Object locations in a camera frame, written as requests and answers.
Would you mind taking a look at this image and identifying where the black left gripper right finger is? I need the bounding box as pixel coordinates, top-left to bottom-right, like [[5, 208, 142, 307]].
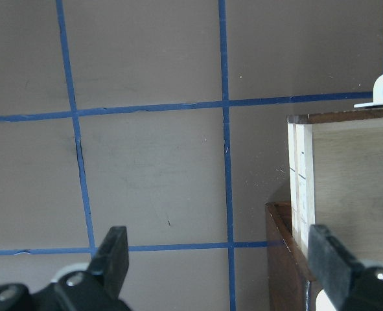
[[307, 224, 365, 310]]

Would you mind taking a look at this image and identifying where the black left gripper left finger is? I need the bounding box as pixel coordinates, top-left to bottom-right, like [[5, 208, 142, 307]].
[[89, 226, 129, 299]]

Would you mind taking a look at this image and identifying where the wooden drawer with brown front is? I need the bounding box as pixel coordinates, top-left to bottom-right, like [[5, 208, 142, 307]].
[[287, 108, 383, 262]]

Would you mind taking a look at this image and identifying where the dark brown wooden cabinet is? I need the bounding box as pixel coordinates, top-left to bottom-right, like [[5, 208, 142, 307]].
[[265, 202, 321, 310]]

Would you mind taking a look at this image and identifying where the white drawer handle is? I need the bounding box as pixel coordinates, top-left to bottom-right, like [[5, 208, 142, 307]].
[[354, 75, 383, 108]]

